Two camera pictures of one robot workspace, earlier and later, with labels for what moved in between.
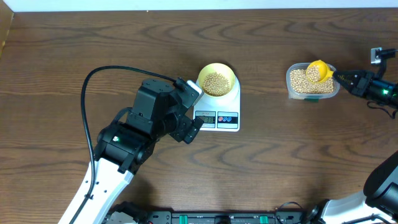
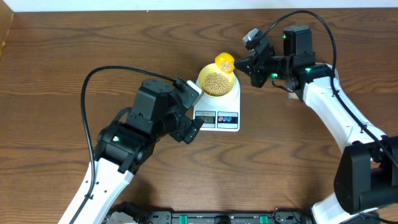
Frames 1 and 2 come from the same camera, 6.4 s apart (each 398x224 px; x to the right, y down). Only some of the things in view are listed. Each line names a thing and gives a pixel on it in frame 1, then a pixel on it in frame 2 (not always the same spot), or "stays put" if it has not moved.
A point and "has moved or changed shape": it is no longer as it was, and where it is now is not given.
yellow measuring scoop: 324,73 has moved or changed shape
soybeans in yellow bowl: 216,84 stays put
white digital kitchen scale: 220,114 stays put
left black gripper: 185,131 stays put
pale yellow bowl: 216,79 stays put
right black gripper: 362,83 → 253,70
